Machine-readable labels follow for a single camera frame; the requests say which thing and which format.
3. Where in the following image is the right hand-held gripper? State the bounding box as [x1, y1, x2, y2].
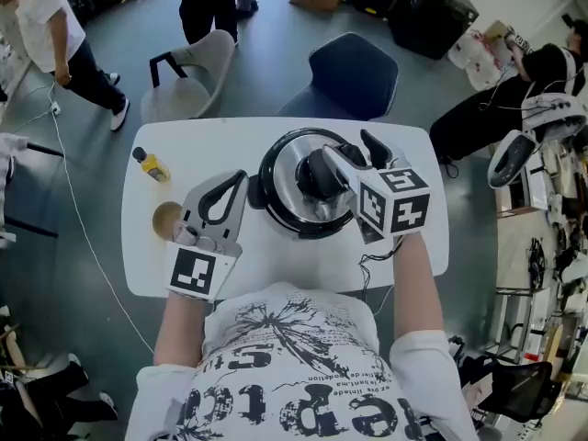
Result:
[321, 129, 434, 246]

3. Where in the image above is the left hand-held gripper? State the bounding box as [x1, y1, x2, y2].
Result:
[164, 169, 251, 303]

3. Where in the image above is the black and silver rice cooker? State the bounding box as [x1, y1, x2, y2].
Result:
[250, 128, 369, 241]

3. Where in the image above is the person's left forearm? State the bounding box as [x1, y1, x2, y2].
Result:
[153, 289, 218, 368]

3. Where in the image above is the person's right forearm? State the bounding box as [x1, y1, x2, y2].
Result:
[390, 233, 446, 354]

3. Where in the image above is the white open rice cooker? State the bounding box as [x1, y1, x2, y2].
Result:
[486, 93, 588, 190]

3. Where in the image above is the person's left hand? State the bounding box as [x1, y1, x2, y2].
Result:
[171, 220, 218, 253]

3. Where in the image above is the round wooden bowl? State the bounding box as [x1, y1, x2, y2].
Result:
[152, 200, 184, 241]

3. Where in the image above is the yellow bottle with black cap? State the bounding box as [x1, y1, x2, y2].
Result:
[131, 146, 173, 184]

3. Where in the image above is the dark blue chair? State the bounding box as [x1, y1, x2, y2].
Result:
[277, 31, 401, 121]

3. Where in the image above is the beige chair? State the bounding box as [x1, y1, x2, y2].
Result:
[140, 28, 237, 124]

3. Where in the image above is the white floral bag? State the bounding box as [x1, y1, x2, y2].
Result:
[447, 19, 519, 92]

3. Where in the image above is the large black case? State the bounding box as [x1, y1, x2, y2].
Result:
[388, 0, 481, 62]

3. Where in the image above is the white printed t-shirt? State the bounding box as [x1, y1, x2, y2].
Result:
[127, 281, 480, 441]

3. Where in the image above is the black mesh office chair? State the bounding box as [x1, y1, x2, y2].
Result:
[458, 355, 562, 425]

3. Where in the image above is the white floor cable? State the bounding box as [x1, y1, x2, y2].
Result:
[0, 80, 155, 354]

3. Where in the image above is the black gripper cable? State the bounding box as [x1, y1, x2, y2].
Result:
[357, 235, 406, 317]

